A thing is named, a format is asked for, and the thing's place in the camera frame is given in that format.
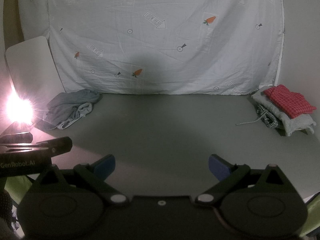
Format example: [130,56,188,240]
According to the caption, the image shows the carrot printed white sheet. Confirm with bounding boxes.
[46,0,285,96]

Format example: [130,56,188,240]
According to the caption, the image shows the folded grey garment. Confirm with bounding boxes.
[251,86,316,137]

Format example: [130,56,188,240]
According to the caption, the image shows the bright lamp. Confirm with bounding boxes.
[0,85,38,143]

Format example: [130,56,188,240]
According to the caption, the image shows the white board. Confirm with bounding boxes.
[5,36,64,100]

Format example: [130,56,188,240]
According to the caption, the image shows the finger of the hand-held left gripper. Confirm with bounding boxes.
[37,137,73,157]

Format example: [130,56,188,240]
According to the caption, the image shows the dark checked drawstring garment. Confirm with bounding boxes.
[236,103,286,130]

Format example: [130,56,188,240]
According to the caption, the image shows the grey printed shirt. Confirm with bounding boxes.
[57,102,95,130]

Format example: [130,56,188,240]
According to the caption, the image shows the red checked cloth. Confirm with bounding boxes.
[264,85,317,119]

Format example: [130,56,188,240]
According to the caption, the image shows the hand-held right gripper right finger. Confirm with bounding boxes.
[194,154,292,205]

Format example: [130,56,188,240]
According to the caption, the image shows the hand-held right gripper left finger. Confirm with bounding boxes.
[37,154,129,205]

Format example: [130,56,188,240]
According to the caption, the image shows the blue denim jeans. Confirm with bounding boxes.
[44,89,102,128]

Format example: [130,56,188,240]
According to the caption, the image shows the light green cloth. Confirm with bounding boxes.
[4,174,34,202]
[299,192,320,240]

